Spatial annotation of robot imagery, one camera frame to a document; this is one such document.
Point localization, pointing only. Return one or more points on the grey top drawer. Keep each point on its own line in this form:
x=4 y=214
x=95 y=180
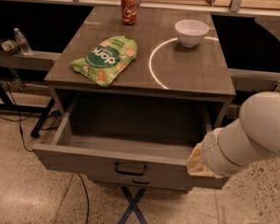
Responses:
x=129 y=136

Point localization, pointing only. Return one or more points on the blue tape cross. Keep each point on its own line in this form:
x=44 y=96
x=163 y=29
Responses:
x=133 y=207

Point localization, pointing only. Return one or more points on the green chip bag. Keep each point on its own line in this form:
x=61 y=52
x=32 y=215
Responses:
x=107 y=60

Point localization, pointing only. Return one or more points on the grey bottom drawer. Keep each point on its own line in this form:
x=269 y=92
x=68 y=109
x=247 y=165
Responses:
x=174 y=183

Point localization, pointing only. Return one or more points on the small bowl on bench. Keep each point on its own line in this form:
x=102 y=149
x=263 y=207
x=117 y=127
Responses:
x=8 y=47

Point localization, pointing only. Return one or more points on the grey drawer cabinet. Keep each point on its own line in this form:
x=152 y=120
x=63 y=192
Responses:
x=162 y=66

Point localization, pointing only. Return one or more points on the grey drawer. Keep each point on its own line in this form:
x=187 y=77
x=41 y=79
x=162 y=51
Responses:
x=129 y=136
x=174 y=183

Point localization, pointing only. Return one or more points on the grey side bench right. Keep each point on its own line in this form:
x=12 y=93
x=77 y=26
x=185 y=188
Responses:
x=255 y=81

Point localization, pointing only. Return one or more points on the grey side bench left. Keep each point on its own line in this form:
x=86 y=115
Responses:
x=39 y=60

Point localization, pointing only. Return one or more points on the white bowl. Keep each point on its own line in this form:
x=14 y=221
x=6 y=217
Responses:
x=191 y=32

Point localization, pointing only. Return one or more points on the red soda can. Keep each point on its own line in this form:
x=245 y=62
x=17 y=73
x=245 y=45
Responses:
x=128 y=11

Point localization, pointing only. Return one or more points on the blurred gripper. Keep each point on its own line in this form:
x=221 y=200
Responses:
x=212 y=153

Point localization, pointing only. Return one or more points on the clear plastic water bottle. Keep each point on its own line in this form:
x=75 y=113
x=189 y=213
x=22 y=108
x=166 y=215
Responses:
x=22 y=42

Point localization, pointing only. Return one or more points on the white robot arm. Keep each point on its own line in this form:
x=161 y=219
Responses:
x=254 y=136

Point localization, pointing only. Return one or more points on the grey side bench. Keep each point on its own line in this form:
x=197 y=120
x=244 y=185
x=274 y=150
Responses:
x=39 y=60
x=255 y=81

